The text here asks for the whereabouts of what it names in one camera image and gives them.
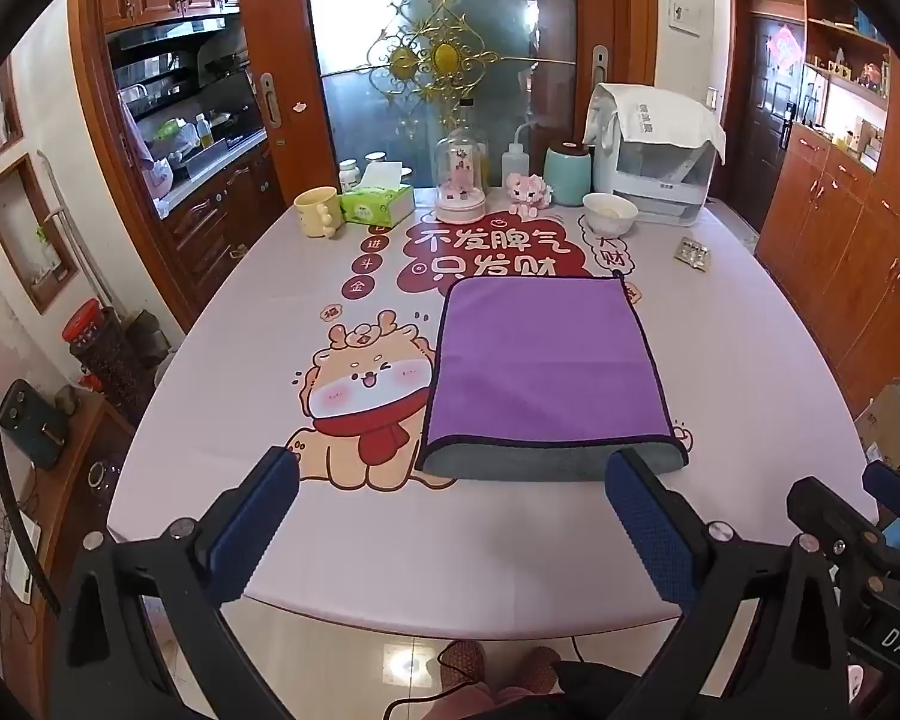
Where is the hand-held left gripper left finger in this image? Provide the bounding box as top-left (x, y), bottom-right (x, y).
top-left (49, 446), bottom-right (301, 720)

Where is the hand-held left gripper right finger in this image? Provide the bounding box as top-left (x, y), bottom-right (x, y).
top-left (604, 448), bottom-right (850, 720)

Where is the purple and grey towel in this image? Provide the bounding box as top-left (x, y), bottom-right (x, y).
top-left (420, 276), bottom-right (689, 482)

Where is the cardboard box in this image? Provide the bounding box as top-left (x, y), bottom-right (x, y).
top-left (855, 379), bottom-right (900, 470)

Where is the pink cartoon printed tablecloth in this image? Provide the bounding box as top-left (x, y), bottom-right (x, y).
top-left (105, 202), bottom-right (897, 642)

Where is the person's pink slipper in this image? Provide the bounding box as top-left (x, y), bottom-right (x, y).
top-left (508, 645), bottom-right (563, 695)
top-left (438, 639), bottom-right (488, 692)

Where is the red lidded jar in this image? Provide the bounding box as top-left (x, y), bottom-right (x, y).
top-left (61, 298), bottom-right (151, 421)

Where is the dark green box device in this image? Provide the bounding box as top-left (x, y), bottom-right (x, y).
top-left (0, 379), bottom-right (70, 470)

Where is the silver blister pack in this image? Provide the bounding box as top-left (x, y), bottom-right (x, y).
top-left (673, 236), bottom-right (710, 272)

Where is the white bowl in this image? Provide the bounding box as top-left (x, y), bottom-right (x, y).
top-left (582, 193), bottom-right (638, 237)

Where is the yellow mug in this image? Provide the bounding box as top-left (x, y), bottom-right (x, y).
top-left (294, 187), bottom-right (344, 238)

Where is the white countertop appliance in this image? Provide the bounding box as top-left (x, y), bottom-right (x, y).
top-left (592, 90), bottom-right (721, 227)

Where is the green tissue box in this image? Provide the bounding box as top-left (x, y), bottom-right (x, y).
top-left (339, 184), bottom-right (415, 228)

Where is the pink plush toy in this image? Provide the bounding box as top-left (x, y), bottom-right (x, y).
top-left (504, 172), bottom-right (554, 218)

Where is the teal canister with dark lid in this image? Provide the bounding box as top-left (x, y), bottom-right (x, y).
top-left (544, 141), bottom-right (593, 207)

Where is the clear squeeze bottle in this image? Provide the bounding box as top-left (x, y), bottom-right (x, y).
top-left (501, 120), bottom-right (542, 185)

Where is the glass dome with pink figure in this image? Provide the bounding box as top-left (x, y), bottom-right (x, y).
top-left (433, 131), bottom-right (490, 224)

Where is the white cloth cover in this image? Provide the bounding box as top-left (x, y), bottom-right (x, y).
top-left (583, 82), bottom-right (727, 157)

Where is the dark brown door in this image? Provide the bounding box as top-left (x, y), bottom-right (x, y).
top-left (735, 0), bottom-right (806, 233)

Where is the gold door ornament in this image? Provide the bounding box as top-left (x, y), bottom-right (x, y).
top-left (366, 0), bottom-right (502, 130)

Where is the frosted glass sliding door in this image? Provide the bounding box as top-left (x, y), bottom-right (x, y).
top-left (304, 0), bottom-right (580, 192)

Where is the black cable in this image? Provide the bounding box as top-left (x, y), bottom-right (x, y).
top-left (382, 636), bottom-right (587, 720)

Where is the wooden wall cabinet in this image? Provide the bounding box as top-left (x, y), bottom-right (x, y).
top-left (754, 0), bottom-right (900, 417)

